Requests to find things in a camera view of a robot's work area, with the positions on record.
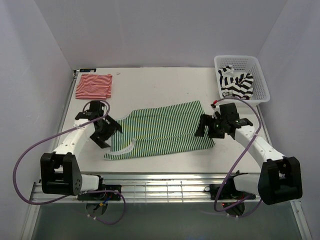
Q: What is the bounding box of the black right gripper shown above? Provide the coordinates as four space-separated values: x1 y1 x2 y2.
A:
194 114 227 140

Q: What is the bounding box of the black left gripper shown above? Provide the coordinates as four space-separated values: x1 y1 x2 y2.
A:
90 114 122 149

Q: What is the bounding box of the green white striped tank top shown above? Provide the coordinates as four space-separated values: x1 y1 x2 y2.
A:
103 100 215 161

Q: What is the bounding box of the red white striped tank top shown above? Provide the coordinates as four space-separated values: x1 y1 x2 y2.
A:
75 74 113 100

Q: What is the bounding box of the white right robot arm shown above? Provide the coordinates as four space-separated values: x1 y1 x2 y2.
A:
195 101 303 205

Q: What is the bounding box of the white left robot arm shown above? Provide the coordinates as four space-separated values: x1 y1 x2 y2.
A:
40 100 122 200

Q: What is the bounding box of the black white striped tank top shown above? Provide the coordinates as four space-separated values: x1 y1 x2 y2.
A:
217 65 254 100

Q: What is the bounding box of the blue label sticker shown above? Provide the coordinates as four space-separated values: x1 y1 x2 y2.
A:
79 68 97 73

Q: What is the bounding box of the white perforated plastic basket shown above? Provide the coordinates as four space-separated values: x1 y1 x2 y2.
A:
214 55 270 107

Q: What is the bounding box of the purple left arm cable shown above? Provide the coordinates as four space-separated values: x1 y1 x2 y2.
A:
12 100 127 225

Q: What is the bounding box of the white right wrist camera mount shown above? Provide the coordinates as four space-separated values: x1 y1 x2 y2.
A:
210 100 221 119

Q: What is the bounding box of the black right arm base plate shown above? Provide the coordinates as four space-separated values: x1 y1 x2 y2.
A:
204 184 256 200

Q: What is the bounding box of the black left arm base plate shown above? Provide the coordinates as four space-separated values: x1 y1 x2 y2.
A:
77 184 122 202

